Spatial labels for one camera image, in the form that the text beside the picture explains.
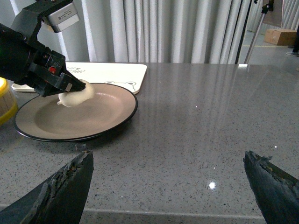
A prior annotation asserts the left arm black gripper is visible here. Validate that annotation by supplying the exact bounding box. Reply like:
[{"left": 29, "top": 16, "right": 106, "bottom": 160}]
[{"left": 17, "top": 44, "right": 86, "bottom": 97}]

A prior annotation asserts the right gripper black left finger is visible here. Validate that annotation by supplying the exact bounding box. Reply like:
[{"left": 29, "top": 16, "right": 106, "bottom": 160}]
[{"left": 0, "top": 151, "right": 93, "bottom": 224}]

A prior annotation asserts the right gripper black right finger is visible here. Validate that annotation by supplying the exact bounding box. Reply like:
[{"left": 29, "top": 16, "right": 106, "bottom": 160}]
[{"left": 243, "top": 151, "right": 299, "bottom": 224}]

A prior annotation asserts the white steamed bun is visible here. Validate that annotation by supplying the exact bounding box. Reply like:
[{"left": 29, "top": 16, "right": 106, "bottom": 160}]
[{"left": 57, "top": 79, "right": 95, "bottom": 107}]

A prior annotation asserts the tan plate black rim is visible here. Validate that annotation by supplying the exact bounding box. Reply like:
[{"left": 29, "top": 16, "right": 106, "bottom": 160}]
[{"left": 14, "top": 84, "right": 138, "bottom": 142}]

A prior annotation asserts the cream bear tray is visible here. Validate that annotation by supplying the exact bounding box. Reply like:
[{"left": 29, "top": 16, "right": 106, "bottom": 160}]
[{"left": 11, "top": 62, "right": 148, "bottom": 95}]

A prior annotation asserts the yellow wooden steamer basket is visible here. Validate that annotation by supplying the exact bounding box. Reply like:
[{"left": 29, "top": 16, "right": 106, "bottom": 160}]
[{"left": 0, "top": 78, "right": 18, "bottom": 125}]

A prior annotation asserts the grey pleated curtain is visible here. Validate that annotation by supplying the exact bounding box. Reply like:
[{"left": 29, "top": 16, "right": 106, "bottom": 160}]
[{"left": 38, "top": 0, "right": 251, "bottom": 64}]

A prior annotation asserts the person's shoe and leg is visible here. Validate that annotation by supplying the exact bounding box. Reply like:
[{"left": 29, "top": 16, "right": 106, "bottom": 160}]
[{"left": 286, "top": 27, "right": 299, "bottom": 56}]

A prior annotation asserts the cardboard box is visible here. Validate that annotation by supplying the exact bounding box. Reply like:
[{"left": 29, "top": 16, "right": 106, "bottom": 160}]
[{"left": 264, "top": 29, "right": 297, "bottom": 46}]

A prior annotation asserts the metal tripod stand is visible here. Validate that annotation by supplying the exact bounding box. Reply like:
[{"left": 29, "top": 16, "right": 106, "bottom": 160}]
[{"left": 244, "top": 0, "right": 274, "bottom": 64}]

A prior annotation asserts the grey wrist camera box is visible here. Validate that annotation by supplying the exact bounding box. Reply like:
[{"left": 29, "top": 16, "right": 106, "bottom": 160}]
[{"left": 43, "top": 2, "right": 79, "bottom": 33}]

